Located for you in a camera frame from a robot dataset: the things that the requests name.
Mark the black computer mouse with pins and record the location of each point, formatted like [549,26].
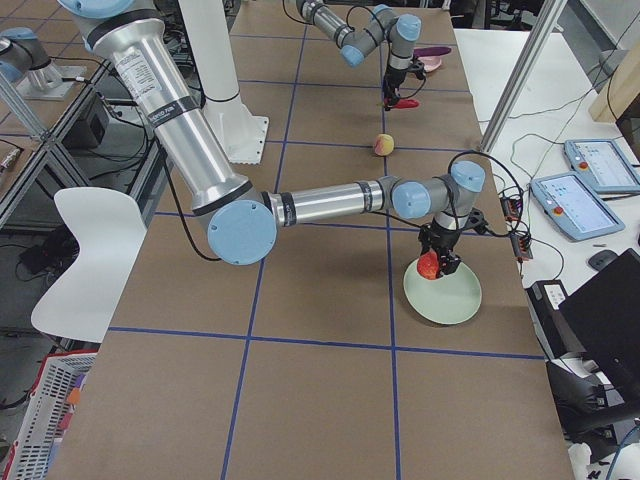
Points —
[602,259]

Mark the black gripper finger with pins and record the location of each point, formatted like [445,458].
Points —
[387,99]
[448,263]
[426,247]
[395,97]

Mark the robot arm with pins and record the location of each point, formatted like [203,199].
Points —
[247,184]
[399,31]

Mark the black laptop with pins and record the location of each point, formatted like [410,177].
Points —
[604,315]

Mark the aluminium frame post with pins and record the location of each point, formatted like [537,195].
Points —
[525,63]

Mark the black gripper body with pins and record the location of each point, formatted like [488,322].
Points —
[392,83]
[441,241]

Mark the far blue teach pendant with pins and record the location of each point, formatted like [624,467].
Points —
[602,165]

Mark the blue teach pendant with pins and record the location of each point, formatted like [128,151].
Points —
[602,165]
[574,207]

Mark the pink yellow peach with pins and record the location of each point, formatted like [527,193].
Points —
[383,145]

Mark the purple eggplant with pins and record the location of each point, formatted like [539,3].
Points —
[433,51]

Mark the white chair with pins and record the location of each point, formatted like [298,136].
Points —
[109,229]

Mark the white plastic basket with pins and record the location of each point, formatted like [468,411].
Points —
[51,403]

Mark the red chili pepper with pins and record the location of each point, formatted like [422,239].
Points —
[403,104]

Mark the pink plate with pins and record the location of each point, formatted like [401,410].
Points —
[431,63]

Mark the green plate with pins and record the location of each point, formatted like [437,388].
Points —
[448,300]

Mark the near blue teach pendant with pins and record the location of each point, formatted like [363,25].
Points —
[574,207]

